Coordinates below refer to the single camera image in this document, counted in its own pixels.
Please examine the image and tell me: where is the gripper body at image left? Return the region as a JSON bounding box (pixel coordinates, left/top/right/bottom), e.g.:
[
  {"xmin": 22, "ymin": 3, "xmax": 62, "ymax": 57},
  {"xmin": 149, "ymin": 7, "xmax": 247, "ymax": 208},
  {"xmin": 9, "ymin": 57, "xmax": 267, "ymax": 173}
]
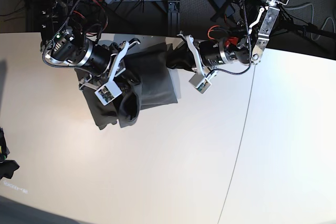
[{"xmin": 43, "ymin": 31, "xmax": 141, "ymax": 90}]

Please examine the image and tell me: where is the aluminium table leg profile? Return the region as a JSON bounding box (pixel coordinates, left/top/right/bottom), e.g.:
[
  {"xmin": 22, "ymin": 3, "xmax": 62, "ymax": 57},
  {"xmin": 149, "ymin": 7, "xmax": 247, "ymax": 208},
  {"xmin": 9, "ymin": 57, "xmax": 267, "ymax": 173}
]
[{"xmin": 167, "ymin": 0, "xmax": 181, "ymax": 37}]

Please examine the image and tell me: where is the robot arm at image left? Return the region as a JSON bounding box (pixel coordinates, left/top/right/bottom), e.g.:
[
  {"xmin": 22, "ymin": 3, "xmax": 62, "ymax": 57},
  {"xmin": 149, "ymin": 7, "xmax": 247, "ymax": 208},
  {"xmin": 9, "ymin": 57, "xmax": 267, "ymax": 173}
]
[{"xmin": 35, "ymin": 0, "xmax": 140, "ymax": 89}]

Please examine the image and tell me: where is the white camera box, right gripper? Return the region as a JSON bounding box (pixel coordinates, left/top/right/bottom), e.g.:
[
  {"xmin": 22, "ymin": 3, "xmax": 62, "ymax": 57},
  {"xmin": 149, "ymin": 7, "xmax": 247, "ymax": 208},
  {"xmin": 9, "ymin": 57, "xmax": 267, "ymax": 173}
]
[{"xmin": 95, "ymin": 81, "xmax": 122, "ymax": 106}]

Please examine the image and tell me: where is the grey-green T-shirt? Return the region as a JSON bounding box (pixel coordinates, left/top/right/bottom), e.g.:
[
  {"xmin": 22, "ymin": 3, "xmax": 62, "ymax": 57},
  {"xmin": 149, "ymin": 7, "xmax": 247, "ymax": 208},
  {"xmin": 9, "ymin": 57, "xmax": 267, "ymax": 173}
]
[{"xmin": 75, "ymin": 41, "xmax": 196, "ymax": 131}]

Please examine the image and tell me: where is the grey cable on floor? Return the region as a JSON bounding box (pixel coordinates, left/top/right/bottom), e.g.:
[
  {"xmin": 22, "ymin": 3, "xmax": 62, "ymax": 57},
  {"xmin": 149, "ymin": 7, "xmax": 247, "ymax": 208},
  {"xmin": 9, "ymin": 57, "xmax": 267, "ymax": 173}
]
[{"xmin": 285, "ymin": 0, "xmax": 336, "ymax": 36}]

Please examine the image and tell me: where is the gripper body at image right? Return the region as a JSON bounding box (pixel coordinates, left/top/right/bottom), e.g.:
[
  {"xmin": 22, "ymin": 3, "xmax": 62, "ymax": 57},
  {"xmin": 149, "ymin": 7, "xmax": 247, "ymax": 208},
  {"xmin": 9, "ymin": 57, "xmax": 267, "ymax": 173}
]
[{"xmin": 177, "ymin": 33, "xmax": 251, "ymax": 79}]

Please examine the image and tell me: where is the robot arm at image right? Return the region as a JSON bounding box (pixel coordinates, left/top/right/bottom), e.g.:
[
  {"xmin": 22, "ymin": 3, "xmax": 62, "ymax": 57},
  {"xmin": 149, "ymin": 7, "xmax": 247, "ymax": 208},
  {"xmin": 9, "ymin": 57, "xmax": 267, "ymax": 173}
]
[{"xmin": 166, "ymin": 0, "xmax": 289, "ymax": 77}]

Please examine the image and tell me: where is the black cloth pile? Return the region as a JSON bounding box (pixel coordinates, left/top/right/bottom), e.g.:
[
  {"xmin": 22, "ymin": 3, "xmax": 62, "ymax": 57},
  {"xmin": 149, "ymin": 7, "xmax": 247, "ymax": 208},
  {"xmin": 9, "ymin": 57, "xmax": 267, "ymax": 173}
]
[{"xmin": 0, "ymin": 128, "xmax": 20, "ymax": 179}]

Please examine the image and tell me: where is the black tripod stand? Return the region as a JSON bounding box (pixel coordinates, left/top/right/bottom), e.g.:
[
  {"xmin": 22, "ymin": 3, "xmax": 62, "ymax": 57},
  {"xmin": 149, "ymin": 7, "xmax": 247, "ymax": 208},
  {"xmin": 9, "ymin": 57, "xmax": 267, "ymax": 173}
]
[{"xmin": 275, "ymin": 11, "xmax": 335, "ymax": 40}]

